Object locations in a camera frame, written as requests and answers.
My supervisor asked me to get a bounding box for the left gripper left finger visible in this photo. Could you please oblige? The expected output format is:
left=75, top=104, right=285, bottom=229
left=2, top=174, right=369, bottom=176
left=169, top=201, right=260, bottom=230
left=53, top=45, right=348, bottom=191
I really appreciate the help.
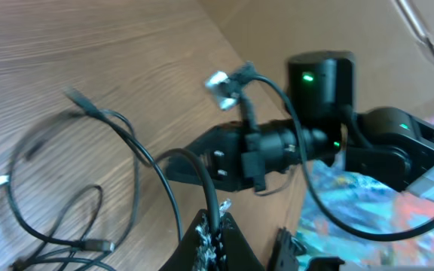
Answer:
left=159, top=209, right=207, bottom=271

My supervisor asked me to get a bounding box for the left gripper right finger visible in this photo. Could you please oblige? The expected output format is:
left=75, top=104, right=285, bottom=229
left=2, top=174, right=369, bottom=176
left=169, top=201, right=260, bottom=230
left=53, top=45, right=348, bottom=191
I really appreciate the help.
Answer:
left=219, top=212, right=264, bottom=271

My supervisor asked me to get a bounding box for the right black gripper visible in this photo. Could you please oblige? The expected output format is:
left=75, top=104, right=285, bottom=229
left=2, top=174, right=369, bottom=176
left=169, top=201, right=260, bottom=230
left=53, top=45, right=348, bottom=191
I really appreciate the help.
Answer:
left=184, top=120, right=301, bottom=192

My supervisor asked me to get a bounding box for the black usb cable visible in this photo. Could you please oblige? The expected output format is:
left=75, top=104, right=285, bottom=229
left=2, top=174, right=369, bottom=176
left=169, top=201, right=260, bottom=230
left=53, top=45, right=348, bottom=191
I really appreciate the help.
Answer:
left=0, top=88, right=222, bottom=271

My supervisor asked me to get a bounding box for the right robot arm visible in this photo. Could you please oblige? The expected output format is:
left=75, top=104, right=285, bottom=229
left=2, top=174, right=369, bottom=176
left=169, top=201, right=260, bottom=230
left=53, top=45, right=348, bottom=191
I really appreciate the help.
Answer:
left=187, top=50, right=434, bottom=192

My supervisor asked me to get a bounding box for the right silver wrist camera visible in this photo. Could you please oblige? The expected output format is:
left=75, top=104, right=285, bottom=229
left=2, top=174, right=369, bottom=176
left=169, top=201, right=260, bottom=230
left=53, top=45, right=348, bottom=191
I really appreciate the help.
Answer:
left=205, top=71, right=240, bottom=111

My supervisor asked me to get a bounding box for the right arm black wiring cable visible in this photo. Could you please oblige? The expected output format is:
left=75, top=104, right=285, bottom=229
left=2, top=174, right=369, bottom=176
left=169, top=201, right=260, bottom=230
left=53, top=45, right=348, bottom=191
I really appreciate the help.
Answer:
left=235, top=62, right=434, bottom=242

